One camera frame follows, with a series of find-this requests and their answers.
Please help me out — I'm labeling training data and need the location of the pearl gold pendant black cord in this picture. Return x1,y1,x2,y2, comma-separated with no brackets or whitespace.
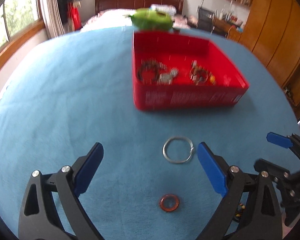
233,200,247,223

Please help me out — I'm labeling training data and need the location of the silver bangle ring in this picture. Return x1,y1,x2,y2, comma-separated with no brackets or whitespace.
162,136,196,164

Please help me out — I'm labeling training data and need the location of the wooden wardrobe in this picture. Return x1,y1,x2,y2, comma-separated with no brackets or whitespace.
239,0,300,119

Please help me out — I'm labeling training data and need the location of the wooden desk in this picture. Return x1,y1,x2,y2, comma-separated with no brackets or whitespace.
213,18,241,43

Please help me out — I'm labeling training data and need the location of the red tin box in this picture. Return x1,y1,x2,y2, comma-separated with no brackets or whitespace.
132,31,249,111

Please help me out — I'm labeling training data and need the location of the blue blanket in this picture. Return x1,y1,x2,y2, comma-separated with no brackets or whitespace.
0,27,300,239

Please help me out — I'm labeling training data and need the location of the black office chair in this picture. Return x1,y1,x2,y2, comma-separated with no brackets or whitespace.
197,7,215,33

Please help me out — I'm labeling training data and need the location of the folded striped blanket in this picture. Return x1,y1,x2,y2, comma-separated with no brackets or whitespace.
150,4,177,16

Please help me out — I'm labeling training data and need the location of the green avocado plush toy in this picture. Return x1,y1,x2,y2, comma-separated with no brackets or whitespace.
125,8,175,31

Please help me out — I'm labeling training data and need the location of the dark wooden headboard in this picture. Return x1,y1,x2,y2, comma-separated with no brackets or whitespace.
95,0,184,15

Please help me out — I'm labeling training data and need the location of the wooden framed window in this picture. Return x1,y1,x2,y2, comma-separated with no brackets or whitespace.
0,0,45,71

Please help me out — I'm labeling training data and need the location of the pink floral bedspread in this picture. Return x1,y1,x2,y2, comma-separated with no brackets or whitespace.
80,9,191,32

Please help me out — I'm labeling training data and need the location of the beige curtain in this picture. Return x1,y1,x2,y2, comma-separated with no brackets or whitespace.
40,0,64,39

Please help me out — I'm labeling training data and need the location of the coat rack with clothes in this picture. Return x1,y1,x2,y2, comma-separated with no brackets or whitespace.
57,0,82,33

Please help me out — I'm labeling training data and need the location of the black bead bracelet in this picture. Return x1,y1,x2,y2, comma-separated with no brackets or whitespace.
137,60,166,82

